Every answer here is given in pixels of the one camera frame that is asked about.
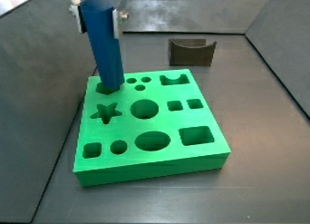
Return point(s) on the blue hexagonal prism bar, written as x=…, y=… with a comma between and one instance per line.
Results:
x=97, y=12

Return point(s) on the black curved cradle stand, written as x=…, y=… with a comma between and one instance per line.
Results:
x=190, y=52

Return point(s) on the green shape sorter block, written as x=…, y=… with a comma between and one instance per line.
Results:
x=150, y=130

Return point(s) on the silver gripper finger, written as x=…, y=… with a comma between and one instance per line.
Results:
x=77, y=12
x=119, y=16

